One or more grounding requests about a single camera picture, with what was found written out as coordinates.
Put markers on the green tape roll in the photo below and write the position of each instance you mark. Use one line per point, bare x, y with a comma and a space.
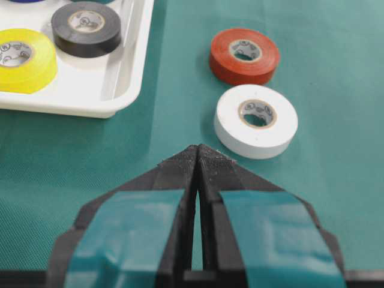
97, 1

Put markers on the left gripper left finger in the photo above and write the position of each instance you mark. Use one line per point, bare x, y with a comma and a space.
137, 235

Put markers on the red tape roll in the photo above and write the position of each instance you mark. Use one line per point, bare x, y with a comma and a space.
243, 56

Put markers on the green table cloth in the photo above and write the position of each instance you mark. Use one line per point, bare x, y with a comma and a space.
331, 70

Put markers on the white tape roll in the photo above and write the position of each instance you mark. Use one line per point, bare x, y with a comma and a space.
255, 121

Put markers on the yellow tape roll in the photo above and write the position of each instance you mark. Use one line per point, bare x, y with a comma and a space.
28, 61

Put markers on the white plastic tray case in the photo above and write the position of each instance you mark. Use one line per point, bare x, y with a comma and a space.
95, 87

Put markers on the blue tape roll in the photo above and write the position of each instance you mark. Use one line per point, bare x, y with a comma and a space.
25, 1

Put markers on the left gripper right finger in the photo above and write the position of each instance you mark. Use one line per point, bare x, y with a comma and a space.
255, 234

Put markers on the black tape roll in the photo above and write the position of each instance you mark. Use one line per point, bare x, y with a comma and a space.
86, 29

